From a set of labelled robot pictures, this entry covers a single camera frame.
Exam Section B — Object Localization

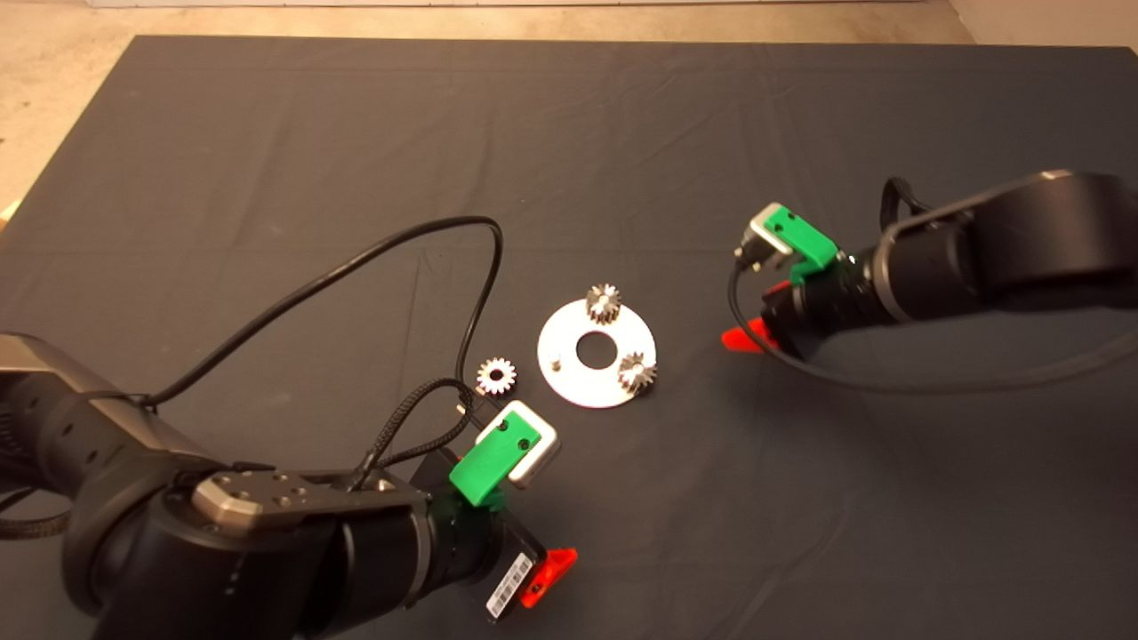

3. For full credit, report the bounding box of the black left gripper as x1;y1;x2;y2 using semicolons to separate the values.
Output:
407;447;579;625

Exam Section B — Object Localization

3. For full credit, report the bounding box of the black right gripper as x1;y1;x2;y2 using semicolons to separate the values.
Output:
722;262;881;358

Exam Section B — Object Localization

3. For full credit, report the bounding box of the steel planetary gear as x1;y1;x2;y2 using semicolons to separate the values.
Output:
477;357;518;397
585;284;623;325
618;352;659;395

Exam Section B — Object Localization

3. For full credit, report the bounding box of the round metal carrier plate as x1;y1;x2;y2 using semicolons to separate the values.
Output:
537;298;659;410

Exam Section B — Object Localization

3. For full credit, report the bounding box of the dark grey table cloth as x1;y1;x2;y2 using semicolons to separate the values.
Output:
0;36;1138;640

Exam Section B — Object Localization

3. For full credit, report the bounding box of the white right camera box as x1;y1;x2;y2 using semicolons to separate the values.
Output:
736;203;794;272

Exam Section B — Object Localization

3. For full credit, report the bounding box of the white camera box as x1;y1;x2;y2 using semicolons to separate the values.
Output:
476;400;561;490
736;203;794;272

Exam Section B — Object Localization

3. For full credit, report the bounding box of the green right camera mount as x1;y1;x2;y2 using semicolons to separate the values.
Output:
765;204;841;285

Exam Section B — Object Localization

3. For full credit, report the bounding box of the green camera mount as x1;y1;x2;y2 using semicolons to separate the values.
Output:
449;413;541;508
765;204;841;285

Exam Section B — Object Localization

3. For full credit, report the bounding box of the white left camera box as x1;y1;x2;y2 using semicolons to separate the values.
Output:
476;400;561;490

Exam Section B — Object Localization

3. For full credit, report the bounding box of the green left camera mount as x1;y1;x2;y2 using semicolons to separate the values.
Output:
449;413;541;508

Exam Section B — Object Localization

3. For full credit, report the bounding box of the black braided cable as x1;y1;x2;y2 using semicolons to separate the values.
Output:
880;176;930;234
0;489;72;540
356;380;481;494

